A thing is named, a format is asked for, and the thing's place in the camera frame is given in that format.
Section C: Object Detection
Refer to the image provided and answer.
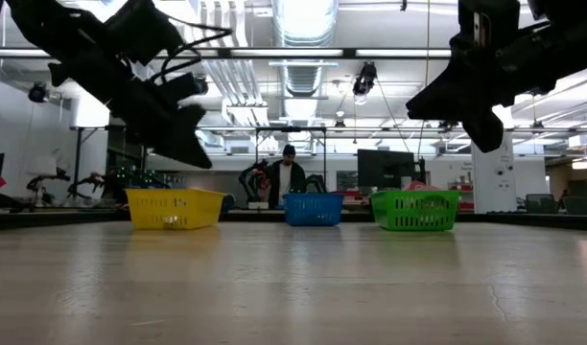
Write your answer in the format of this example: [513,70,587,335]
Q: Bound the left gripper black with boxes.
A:
[82,57,213,169]

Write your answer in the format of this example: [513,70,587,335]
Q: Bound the black round camera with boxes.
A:
[28,81,50,104]

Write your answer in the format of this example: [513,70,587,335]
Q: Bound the blue plastic basket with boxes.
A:
[282,192,345,227]

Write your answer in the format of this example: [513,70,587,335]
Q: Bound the person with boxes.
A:
[267,143,308,211]

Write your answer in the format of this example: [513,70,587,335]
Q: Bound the pink tape roll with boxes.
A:
[402,180,441,193]

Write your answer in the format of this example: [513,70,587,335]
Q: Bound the black overhead camera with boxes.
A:
[352,60,379,105]

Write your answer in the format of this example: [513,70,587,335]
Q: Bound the grey office chair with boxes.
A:
[561,195,587,217]
[525,193,559,215]

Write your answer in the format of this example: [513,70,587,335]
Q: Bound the black background metal frame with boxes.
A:
[254,126,328,193]

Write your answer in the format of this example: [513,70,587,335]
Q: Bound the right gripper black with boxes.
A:
[406,0,521,154]

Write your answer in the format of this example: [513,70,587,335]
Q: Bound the green plastic basket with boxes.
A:
[369,189,462,233]

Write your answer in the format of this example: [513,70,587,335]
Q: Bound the yellow plastic basket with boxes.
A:
[125,187,226,231]

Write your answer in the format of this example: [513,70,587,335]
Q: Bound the white pillar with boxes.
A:
[470,131,518,215]

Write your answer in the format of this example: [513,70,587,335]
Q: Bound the black background monitor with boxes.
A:
[356,148,416,191]

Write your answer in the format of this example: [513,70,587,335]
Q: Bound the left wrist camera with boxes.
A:
[163,71,209,100]

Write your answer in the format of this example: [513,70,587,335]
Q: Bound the silver ceiling duct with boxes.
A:
[271,0,340,102]

